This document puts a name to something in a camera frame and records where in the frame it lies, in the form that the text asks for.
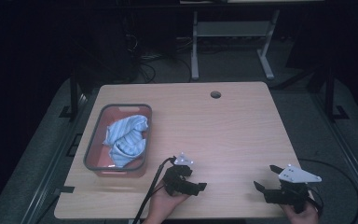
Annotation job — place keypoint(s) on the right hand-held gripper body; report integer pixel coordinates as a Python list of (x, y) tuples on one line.
[(292, 194)]

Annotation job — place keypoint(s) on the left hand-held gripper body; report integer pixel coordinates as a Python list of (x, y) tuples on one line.
[(176, 180)]

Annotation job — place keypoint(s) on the person's right hand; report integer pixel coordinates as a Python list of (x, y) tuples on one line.
[(304, 218)]

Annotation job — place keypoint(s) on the person's left hand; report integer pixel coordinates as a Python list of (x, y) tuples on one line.
[(160, 208)]

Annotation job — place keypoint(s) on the light blue striped cloth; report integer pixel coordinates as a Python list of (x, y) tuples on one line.
[(127, 140)]

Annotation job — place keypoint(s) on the red plastic basket grey rim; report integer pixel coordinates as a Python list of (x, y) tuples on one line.
[(97, 155)]

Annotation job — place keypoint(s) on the grey metal floor rail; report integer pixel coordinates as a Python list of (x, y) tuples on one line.
[(348, 155), (54, 161)]

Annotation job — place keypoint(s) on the black metal post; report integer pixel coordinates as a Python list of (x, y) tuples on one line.
[(329, 96), (73, 96)]

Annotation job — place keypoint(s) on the white metal desk frame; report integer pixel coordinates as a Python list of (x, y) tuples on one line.
[(233, 28)]

